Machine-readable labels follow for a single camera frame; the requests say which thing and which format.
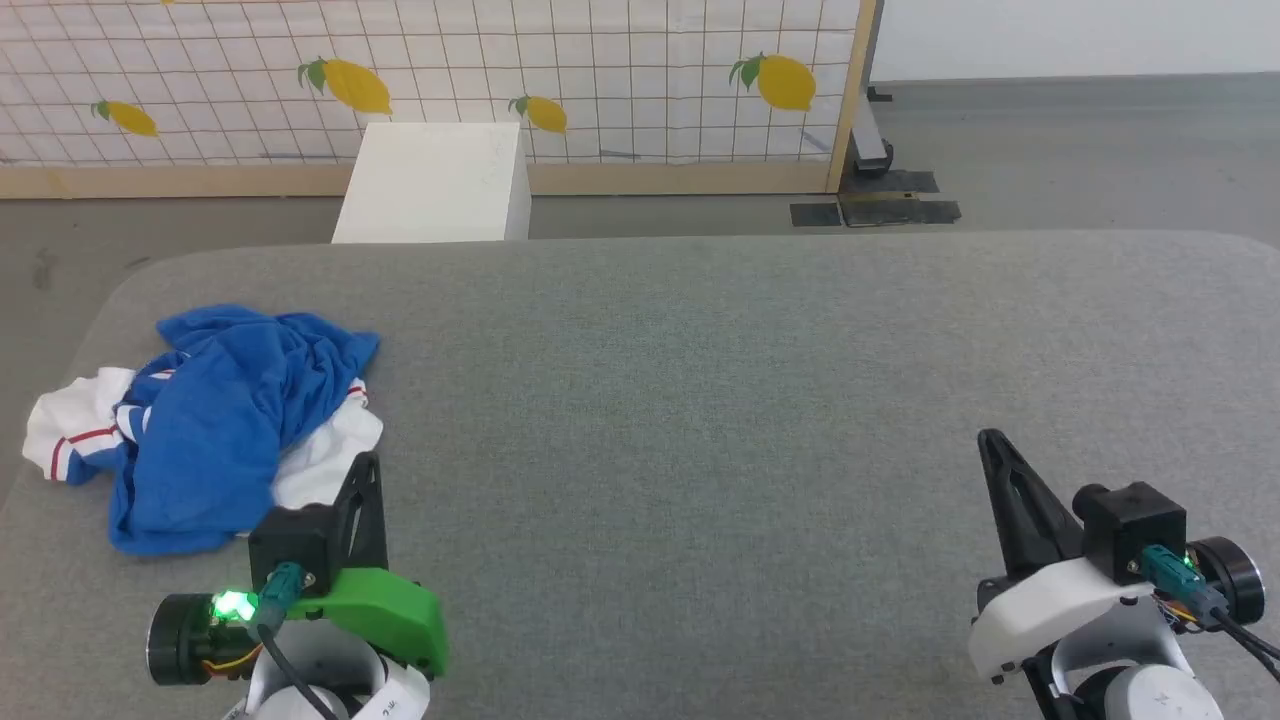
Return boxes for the blue white basketball jersey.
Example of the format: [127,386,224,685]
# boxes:
[22,304,386,558]

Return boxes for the lemon print partition screen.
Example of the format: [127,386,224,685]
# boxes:
[0,0,882,200]

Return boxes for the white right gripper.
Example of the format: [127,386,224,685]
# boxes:
[967,428,1267,687]

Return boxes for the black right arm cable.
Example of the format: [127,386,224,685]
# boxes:
[1140,545,1280,693]

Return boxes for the grey metal partition foot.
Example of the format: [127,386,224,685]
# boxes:
[849,88,897,180]

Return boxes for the grey fabric sofa seat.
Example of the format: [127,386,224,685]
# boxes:
[0,231,1280,720]

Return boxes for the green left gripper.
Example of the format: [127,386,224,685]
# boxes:
[148,452,449,688]

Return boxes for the large black floor patch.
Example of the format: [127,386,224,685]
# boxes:
[838,169,964,229]

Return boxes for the white rectangular box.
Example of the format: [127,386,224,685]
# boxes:
[331,121,533,245]

